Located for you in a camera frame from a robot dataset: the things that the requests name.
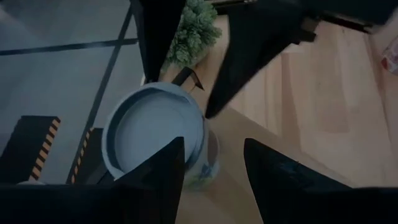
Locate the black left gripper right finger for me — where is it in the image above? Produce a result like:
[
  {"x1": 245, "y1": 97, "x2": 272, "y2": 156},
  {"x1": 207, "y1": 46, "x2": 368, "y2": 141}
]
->
[{"x1": 244, "y1": 138, "x2": 398, "y2": 224}]

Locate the wooden shelf with black frame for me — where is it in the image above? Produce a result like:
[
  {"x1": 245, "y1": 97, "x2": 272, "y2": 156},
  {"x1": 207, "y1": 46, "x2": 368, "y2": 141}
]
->
[{"x1": 161, "y1": 66, "x2": 354, "y2": 224}]

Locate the white tomatoes can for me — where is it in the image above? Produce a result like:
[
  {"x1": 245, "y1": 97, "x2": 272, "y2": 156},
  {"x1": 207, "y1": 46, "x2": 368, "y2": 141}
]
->
[{"x1": 381, "y1": 37, "x2": 398, "y2": 75}]

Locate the white mixed vegetables can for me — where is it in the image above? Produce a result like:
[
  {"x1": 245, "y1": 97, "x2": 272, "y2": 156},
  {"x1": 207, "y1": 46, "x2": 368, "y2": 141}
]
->
[{"x1": 101, "y1": 82, "x2": 221, "y2": 191}]

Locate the black aluminium mounting frame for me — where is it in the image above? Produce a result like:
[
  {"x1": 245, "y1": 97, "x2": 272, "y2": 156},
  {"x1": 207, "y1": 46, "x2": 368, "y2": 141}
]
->
[{"x1": 214, "y1": 0, "x2": 398, "y2": 34}]

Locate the green potted plant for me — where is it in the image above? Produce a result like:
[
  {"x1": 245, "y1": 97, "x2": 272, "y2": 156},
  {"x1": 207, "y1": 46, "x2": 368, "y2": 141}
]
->
[{"x1": 161, "y1": 0, "x2": 223, "y2": 73}]

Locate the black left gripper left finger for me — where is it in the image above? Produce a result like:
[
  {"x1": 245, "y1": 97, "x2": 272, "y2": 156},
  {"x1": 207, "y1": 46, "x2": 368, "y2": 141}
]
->
[{"x1": 0, "y1": 136, "x2": 186, "y2": 224}]

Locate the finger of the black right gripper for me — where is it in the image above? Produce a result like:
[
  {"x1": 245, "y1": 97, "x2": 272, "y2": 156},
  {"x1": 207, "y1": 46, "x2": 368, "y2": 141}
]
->
[
  {"x1": 204, "y1": 0, "x2": 318, "y2": 119},
  {"x1": 129, "y1": 0, "x2": 187, "y2": 84}
]

